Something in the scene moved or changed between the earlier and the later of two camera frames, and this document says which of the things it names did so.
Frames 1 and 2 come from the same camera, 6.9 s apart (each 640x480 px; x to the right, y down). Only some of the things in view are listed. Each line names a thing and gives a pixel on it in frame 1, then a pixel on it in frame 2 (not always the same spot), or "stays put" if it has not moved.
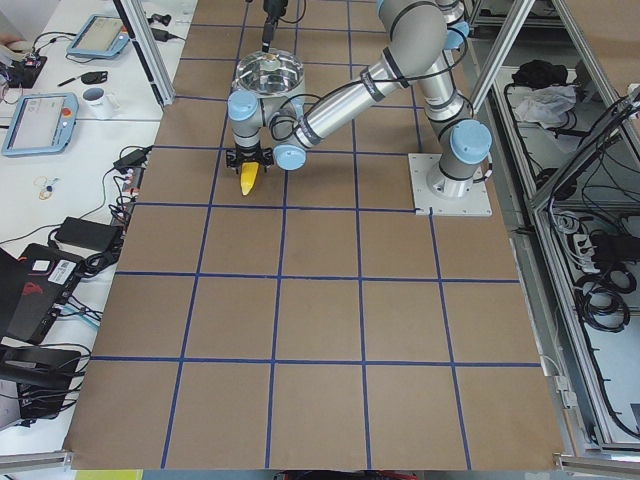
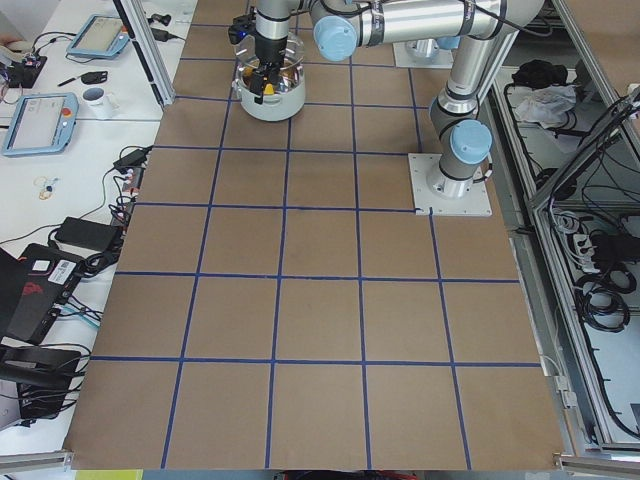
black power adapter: (89, 234) stays put
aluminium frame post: (140, 27) stays put
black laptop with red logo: (35, 285) stays put
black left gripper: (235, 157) -> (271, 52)
